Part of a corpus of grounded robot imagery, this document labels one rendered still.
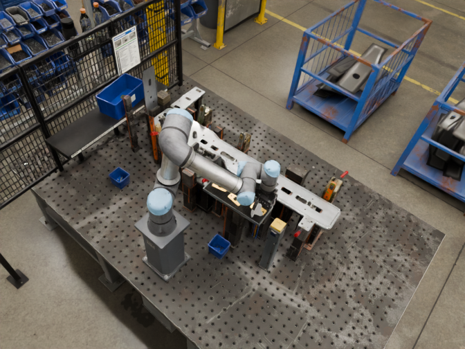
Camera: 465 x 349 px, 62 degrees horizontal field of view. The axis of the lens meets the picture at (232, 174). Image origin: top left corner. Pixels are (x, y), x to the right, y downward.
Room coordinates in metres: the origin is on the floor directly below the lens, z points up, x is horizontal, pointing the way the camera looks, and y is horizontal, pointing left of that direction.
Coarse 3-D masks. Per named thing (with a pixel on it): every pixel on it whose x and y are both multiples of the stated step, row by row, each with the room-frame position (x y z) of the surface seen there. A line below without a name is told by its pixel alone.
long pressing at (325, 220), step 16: (192, 128) 1.86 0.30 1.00; (208, 144) 1.73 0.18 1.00; (224, 144) 1.75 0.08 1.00; (224, 160) 1.61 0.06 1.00; (240, 160) 1.63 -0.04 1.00; (256, 160) 1.65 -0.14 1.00; (304, 192) 1.44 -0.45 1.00; (304, 208) 1.31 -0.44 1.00; (320, 208) 1.33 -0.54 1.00; (336, 208) 1.34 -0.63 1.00; (320, 224) 1.21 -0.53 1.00
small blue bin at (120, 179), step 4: (116, 168) 1.61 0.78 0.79; (120, 168) 1.61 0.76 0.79; (112, 172) 1.57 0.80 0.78; (116, 172) 1.60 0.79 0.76; (120, 172) 1.61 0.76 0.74; (124, 172) 1.60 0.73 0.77; (112, 176) 1.56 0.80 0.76; (116, 176) 1.59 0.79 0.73; (120, 176) 1.61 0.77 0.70; (124, 176) 1.60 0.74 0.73; (128, 176) 1.56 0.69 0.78; (112, 180) 1.53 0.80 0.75; (116, 180) 1.51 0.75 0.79; (120, 180) 1.57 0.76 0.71; (124, 180) 1.53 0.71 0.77; (128, 180) 1.56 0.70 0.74; (116, 184) 1.51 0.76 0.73; (120, 184) 1.50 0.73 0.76; (124, 184) 1.52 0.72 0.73; (120, 188) 1.50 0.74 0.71
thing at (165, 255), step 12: (144, 216) 1.07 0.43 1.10; (180, 216) 1.09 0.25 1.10; (144, 228) 1.00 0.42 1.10; (180, 228) 1.02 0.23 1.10; (144, 240) 0.99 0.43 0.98; (156, 240) 0.94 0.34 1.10; (168, 240) 0.94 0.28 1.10; (180, 240) 1.01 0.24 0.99; (156, 252) 0.94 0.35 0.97; (168, 252) 0.94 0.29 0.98; (180, 252) 1.01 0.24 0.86; (156, 264) 0.95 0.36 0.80; (168, 264) 0.93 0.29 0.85; (180, 264) 1.00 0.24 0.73; (168, 276) 0.92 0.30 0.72
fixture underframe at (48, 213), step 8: (32, 192) 1.58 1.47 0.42; (40, 200) 1.57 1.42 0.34; (40, 208) 1.59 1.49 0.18; (48, 208) 1.57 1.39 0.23; (48, 216) 1.56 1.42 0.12; (56, 216) 1.51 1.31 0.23; (48, 224) 1.55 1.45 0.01; (56, 224) 1.56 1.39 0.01; (64, 224) 1.45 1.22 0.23; (72, 232) 1.39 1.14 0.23; (80, 240) 1.33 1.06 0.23; (88, 248) 1.28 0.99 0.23; (96, 256) 1.22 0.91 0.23; (104, 264) 1.12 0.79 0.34; (104, 272) 1.16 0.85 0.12; (112, 272) 1.14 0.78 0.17; (104, 280) 1.14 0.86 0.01; (112, 280) 1.12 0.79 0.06; (120, 280) 1.15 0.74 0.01; (112, 288) 1.09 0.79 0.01; (192, 344) 0.64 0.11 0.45
